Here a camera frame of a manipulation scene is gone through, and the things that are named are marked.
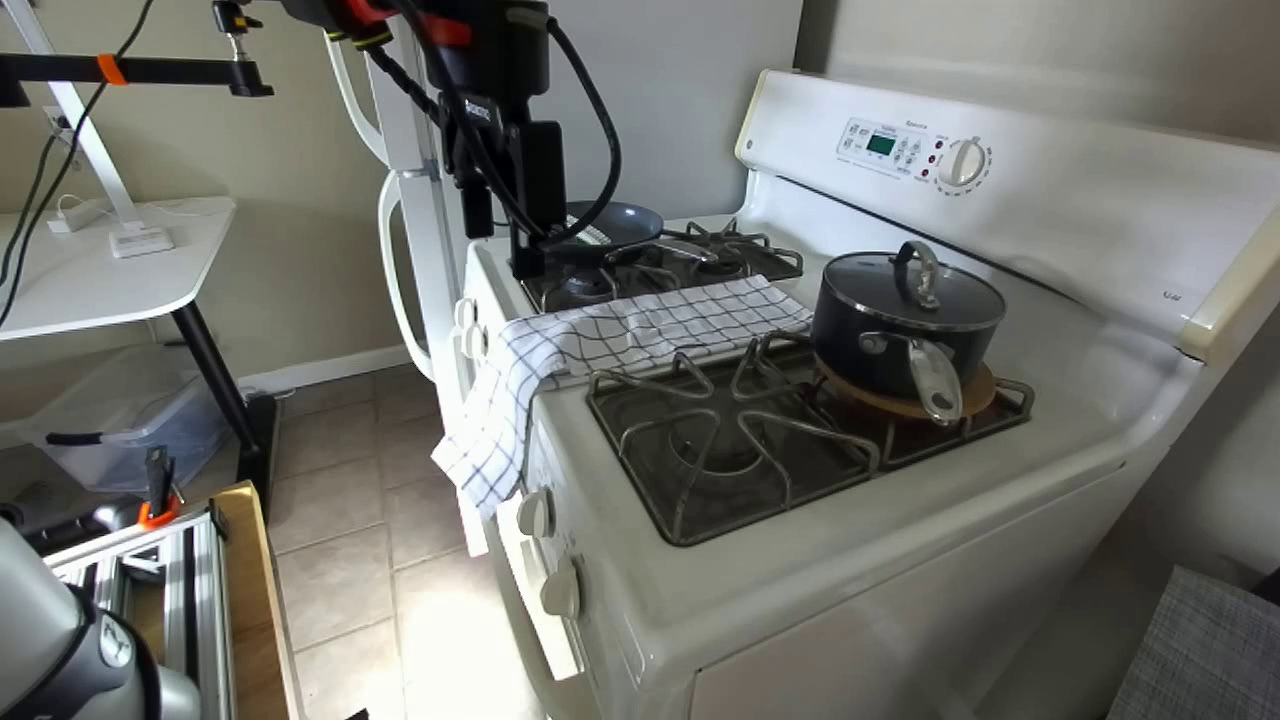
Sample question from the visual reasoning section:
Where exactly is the left black burner grate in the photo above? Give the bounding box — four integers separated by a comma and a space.
523, 219, 804, 311

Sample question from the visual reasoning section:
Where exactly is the gray frying pan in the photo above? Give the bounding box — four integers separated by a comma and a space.
582, 200, 664, 247

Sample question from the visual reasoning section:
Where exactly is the white blue checkered towel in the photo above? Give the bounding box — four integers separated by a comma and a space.
431, 277, 809, 517

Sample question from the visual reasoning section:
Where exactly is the black lidded pot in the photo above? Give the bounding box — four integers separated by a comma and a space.
814, 240, 1009, 429

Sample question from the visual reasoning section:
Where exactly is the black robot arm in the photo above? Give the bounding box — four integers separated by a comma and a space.
282, 0, 626, 279

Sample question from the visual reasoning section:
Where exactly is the white gas stove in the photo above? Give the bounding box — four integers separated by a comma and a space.
444, 73, 1280, 720

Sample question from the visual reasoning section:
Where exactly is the right black burner grate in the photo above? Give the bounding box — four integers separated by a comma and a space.
588, 333, 1037, 547

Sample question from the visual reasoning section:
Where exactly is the black burner grate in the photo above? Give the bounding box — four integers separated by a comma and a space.
523, 219, 804, 311
588, 333, 1037, 547

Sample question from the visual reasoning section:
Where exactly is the white folding table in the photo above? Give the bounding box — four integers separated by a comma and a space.
0, 196, 278, 491

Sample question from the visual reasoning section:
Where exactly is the wooden aluminium robot cart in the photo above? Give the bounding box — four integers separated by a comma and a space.
48, 484, 301, 720

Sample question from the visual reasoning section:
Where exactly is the clear plastic storage bin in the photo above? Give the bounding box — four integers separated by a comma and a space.
0, 348, 229, 491

